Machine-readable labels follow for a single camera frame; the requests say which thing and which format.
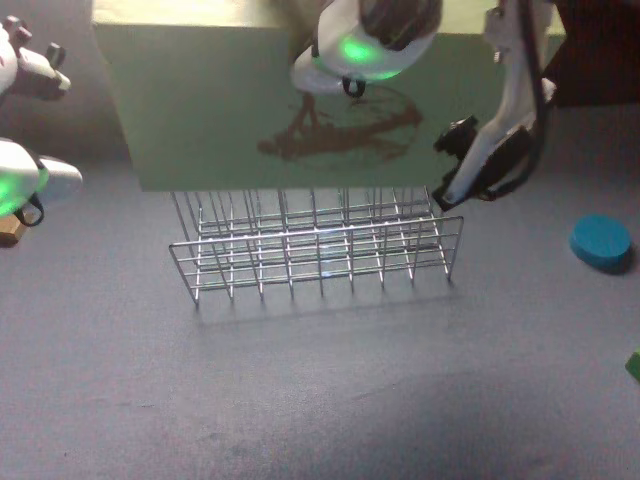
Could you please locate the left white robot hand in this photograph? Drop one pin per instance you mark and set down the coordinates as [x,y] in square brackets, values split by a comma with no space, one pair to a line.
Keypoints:
[25,175]

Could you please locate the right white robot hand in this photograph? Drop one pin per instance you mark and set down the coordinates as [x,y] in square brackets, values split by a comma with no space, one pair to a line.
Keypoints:
[345,55]

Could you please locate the light green book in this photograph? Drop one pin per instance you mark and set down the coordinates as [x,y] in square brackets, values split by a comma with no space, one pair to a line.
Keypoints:
[200,100]

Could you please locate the wooden block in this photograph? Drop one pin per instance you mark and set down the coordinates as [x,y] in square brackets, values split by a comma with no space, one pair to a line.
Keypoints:
[10,234]

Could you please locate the dark brown cabinet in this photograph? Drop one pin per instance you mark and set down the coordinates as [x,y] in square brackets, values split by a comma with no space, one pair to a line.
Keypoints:
[600,50]

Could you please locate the blue round block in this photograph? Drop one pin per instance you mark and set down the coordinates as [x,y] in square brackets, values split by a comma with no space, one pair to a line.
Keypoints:
[600,242]

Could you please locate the grey table cloth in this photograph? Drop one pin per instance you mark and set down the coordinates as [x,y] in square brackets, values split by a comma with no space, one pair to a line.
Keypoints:
[320,400]

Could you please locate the green block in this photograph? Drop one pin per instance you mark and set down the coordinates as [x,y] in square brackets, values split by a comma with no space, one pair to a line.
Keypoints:
[635,367]

